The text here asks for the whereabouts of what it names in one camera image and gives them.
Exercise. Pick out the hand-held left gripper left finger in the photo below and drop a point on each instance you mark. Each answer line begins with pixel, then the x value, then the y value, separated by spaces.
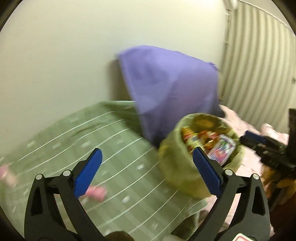
pixel 89 171

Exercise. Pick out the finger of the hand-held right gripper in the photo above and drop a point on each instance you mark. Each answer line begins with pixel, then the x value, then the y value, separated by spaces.
pixel 255 137
pixel 268 151

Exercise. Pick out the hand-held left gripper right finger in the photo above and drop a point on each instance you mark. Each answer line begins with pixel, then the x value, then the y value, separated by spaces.
pixel 205 169

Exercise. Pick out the pink pig toy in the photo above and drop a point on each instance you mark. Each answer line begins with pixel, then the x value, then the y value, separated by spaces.
pixel 98 193

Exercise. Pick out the pink candy packet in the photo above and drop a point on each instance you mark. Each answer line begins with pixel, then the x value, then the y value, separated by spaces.
pixel 223 148

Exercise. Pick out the yellow-green mesh bag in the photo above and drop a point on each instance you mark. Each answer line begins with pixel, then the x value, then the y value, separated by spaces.
pixel 175 166

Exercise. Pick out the orange red wrapper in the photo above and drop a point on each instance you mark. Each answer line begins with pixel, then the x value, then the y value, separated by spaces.
pixel 208 139

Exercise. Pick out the person's right forearm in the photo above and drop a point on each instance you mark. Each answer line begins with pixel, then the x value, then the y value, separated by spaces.
pixel 284 220

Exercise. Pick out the person's right hand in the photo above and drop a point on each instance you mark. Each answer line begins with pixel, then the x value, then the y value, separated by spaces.
pixel 283 187

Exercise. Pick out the pink floral blanket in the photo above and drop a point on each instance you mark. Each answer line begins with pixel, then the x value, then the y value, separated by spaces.
pixel 252 166

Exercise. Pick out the green checked tablecloth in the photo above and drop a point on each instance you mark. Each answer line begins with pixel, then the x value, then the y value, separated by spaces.
pixel 129 166

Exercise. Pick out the grey pleated curtain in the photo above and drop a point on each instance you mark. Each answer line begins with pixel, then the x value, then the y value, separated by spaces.
pixel 259 64

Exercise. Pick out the purple cloth cover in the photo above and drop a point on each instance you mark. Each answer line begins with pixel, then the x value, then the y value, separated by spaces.
pixel 171 88

